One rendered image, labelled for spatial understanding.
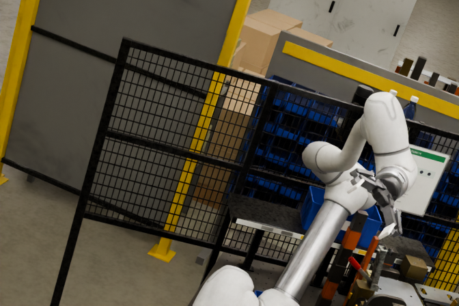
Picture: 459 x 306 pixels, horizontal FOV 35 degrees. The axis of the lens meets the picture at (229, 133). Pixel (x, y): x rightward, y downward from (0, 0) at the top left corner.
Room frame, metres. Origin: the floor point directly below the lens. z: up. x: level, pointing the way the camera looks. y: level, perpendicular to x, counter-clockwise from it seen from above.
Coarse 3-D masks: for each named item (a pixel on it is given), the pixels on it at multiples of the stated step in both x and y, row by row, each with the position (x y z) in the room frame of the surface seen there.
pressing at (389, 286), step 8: (384, 280) 2.59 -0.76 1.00; (392, 280) 2.61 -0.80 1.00; (384, 288) 2.52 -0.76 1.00; (392, 288) 2.54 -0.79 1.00; (400, 288) 2.57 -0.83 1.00; (408, 288) 2.59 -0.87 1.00; (400, 296) 2.50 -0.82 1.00; (408, 296) 2.52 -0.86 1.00; (416, 296) 2.54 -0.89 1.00; (408, 304) 2.46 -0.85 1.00; (416, 304) 2.48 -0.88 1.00
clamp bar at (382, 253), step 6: (378, 246) 2.41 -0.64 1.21; (384, 246) 2.42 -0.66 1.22; (378, 252) 2.39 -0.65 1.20; (384, 252) 2.38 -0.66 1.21; (390, 252) 2.40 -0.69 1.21; (378, 258) 2.38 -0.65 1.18; (384, 258) 2.39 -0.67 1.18; (378, 264) 2.38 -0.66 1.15; (372, 270) 2.41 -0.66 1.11; (378, 270) 2.39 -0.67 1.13; (372, 276) 2.40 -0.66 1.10; (378, 276) 2.39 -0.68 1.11; (372, 282) 2.39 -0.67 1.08
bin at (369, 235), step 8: (312, 192) 2.89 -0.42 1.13; (320, 192) 2.89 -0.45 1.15; (312, 200) 2.74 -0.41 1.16; (320, 200) 2.89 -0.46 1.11; (304, 208) 2.83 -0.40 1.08; (312, 208) 2.73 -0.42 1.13; (376, 208) 2.88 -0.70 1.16; (304, 216) 2.78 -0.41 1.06; (312, 216) 2.73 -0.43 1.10; (352, 216) 2.74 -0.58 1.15; (368, 216) 2.91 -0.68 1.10; (376, 216) 2.84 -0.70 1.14; (304, 224) 2.74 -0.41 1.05; (344, 224) 2.74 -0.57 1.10; (368, 224) 2.75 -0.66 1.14; (376, 224) 2.76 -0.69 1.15; (344, 232) 2.75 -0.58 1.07; (368, 232) 2.75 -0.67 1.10; (376, 232) 2.76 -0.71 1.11; (360, 240) 2.75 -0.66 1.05; (368, 240) 2.76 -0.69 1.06
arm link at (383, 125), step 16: (384, 96) 1.99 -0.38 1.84; (368, 112) 1.98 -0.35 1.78; (384, 112) 1.96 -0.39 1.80; (400, 112) 1.98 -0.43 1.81; (352, 128) 2.15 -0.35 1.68; (368, 128) 1.98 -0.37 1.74; (384, 128) 1.95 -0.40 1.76; (400, 128) 1.96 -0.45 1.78; (352, 144) 2.16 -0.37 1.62; (384, 144) 1.95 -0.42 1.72; (400, 144) 1.95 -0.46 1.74; (320, 160) 2.36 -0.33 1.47; (336, 160) 2.28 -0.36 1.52; (352, 160) 2.21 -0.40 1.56
